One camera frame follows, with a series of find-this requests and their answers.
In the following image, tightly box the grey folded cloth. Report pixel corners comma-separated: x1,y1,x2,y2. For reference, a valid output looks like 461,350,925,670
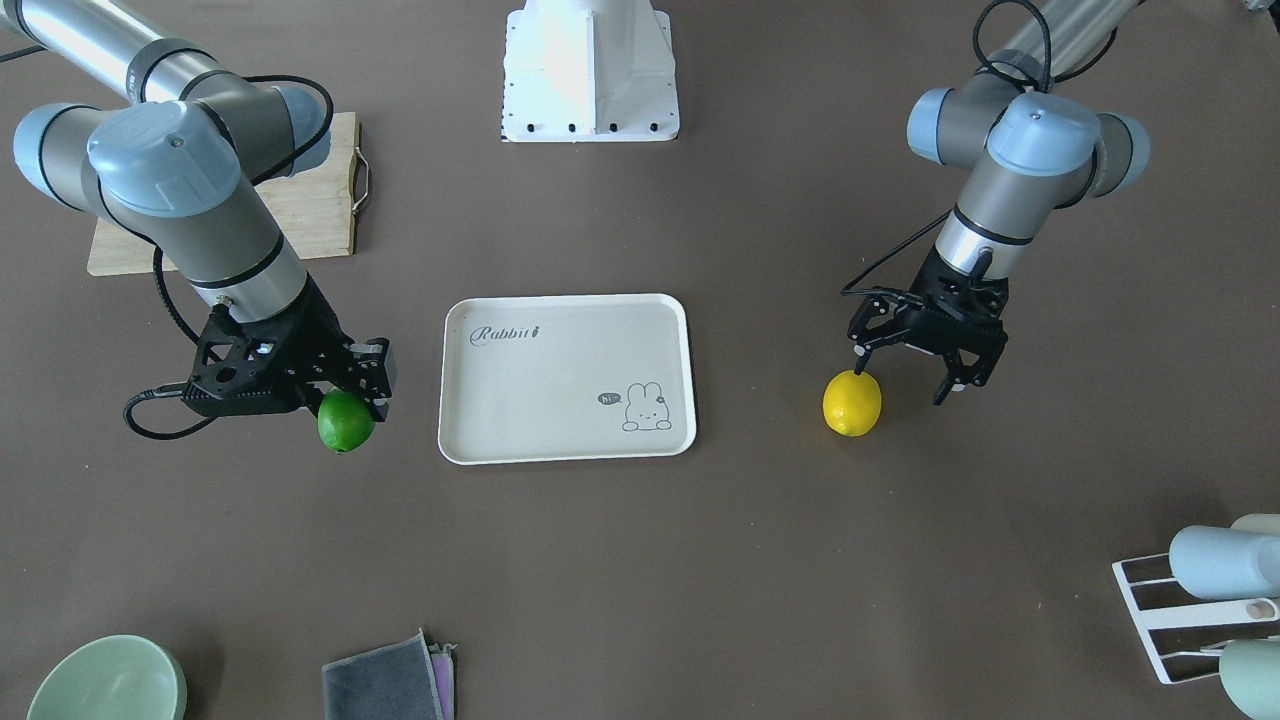
323,632,457,719

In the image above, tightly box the light blue cup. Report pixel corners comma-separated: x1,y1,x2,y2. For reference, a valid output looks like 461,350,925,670
1169,527,1279,600

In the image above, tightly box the white cup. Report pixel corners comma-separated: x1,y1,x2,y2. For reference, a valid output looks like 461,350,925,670
1230,512,1280,537

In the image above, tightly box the mint green bowl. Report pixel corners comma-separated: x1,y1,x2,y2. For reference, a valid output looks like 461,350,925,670
27,635,188,719

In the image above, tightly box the wooden cutting board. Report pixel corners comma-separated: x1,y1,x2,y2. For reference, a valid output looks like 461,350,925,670
87,111,372,277

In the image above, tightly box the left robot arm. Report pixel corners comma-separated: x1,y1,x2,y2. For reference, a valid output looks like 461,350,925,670
844,1,1151,404

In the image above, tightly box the yellow lemon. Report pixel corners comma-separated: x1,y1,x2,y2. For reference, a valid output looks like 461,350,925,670
822,370,883,437

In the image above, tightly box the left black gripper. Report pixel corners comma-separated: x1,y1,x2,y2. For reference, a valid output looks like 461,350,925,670
847,249,1010,406

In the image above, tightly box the mint green cup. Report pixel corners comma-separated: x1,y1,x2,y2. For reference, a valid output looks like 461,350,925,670
1219,639,1279,719

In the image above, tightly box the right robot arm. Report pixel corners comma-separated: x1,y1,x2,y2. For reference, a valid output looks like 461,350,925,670
3,1,394,423

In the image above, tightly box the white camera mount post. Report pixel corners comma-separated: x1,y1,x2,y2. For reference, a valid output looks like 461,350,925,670
500,1,681,143

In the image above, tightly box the white wire cup rack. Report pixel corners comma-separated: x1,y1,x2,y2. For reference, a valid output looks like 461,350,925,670
1111,553,1279,685

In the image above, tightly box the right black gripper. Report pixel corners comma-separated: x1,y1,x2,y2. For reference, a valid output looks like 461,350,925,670
182,278,397,423

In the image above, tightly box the green lime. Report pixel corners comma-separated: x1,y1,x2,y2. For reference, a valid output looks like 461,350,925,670
316,389,376,454

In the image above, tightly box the cream rabbit tray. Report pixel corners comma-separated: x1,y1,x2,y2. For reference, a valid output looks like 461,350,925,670
438,293,698,466

